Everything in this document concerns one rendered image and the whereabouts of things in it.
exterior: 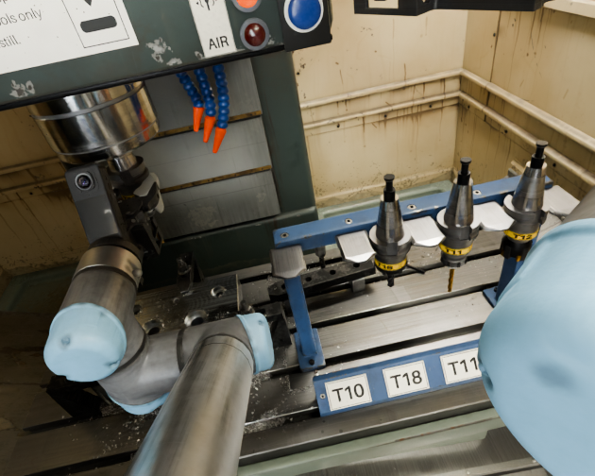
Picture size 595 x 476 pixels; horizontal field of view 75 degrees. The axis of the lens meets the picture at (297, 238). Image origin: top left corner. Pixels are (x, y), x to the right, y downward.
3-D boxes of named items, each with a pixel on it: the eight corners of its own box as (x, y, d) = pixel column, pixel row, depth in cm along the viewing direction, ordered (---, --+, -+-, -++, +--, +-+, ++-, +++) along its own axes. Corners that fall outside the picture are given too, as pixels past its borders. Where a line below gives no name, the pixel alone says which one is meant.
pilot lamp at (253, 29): (269, 45, 36) (263, 19, 35) (246, 50, 36) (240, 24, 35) (268, 43, 37) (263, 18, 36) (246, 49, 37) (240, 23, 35)
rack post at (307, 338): (326, 367, 81) (305, 263, 62) (300, 373, 81) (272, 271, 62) (316, 330, 89) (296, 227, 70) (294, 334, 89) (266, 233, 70)
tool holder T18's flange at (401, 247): (407, 231, 64) (407, 219, 62) (414, 257, 59) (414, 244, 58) (368, 235, 65) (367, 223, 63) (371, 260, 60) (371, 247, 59)
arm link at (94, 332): (66, 395, 43) (19, 349, 37) (92, 318, 51) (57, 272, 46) (137, 379, 43) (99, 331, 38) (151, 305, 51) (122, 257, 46)
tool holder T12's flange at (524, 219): (528, 200, 65) (531, 188, 64) (555, 220, 60) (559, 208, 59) (493, 211, 65) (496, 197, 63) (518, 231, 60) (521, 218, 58)
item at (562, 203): (589, 212, 59) (591, 208, 59) (556, 220, 59) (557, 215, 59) (559, 189, 65) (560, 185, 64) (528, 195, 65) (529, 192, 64)
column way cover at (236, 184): (284, 215, 125) (246, 42, 93) (139, 247, 124) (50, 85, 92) (283, 207, 129) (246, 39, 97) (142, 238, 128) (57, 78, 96)
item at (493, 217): (520, 228, 59) (521, 224, 59) (486, 235, 59) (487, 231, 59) (495, 203, 65) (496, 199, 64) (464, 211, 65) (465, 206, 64)
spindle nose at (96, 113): (158, 110, 68) (128, 35, 61) (167, 144, 56) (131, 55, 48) (63, 137, 65) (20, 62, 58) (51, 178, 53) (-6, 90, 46)
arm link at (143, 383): (199, 406, 51) (168, 359, 44) (115, 425, 51) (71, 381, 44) (202, 356, 57) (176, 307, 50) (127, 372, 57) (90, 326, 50)
